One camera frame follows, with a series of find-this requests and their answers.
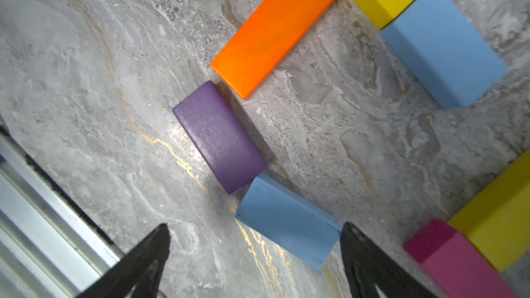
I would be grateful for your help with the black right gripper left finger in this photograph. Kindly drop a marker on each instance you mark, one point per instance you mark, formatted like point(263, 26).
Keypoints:
point(138, 273)

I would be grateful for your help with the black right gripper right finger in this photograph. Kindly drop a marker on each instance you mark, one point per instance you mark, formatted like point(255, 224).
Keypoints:
point(370, 271)

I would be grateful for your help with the magenta block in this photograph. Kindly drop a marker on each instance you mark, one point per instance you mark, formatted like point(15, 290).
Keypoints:
point(449, 258)

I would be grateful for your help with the long yellow block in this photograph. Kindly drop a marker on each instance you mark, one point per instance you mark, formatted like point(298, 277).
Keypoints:
point(496, 221)

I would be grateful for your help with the dark purple block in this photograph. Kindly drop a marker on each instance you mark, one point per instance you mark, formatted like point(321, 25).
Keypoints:
point(220, 138)

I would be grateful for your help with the light blue square block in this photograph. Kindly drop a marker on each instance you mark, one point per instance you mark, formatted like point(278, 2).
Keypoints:
point(444, 52)

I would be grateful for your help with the orange block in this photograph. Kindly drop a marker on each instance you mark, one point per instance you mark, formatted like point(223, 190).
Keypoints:
point(264, 40)

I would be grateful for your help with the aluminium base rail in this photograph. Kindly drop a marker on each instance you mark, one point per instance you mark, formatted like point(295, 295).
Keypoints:
point(48, 246)

